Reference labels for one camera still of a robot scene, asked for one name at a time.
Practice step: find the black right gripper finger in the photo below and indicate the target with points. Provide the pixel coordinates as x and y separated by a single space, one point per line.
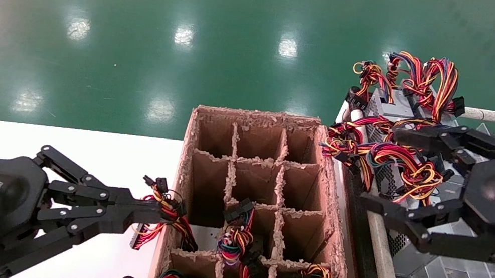
453 241
455 142

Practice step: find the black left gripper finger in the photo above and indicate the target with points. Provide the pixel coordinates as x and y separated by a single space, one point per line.
114 201
84 227

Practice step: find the brown cardboard divider box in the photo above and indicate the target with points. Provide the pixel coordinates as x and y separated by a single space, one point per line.
256 145

